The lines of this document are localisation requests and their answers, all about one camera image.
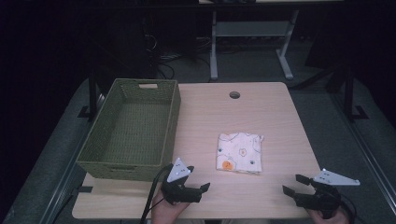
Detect folded white patterned cloth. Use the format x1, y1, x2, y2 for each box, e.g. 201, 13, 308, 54
216, 132, 265, 175

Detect green woven basket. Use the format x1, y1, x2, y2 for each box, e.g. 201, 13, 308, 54
76, 77, 182, 183

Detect black floor cables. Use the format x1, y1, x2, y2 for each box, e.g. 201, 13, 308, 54
152, 34, 213, 80

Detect person's left hand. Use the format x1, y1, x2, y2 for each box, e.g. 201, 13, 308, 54
150, 189, 191, 224

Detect white metal desk frame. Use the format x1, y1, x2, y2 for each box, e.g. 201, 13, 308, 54
208, 8, 301, 81

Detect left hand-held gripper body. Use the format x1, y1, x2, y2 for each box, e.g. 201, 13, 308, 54
160, 157, 204, 206

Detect dark computer tower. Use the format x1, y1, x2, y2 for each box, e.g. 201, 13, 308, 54
92, 12, 161, 80

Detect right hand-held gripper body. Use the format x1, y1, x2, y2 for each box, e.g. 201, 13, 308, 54
295, 168, 361, 219

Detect black metal stand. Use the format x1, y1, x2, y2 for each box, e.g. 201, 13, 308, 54
342, 66, 370, 122
77, 66, 100, 122

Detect person's right hand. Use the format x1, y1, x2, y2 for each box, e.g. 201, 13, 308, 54
305, 208, 351, 224

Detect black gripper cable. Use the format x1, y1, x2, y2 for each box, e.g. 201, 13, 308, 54
139, 163, 174, 224
339, 193, 360, 224

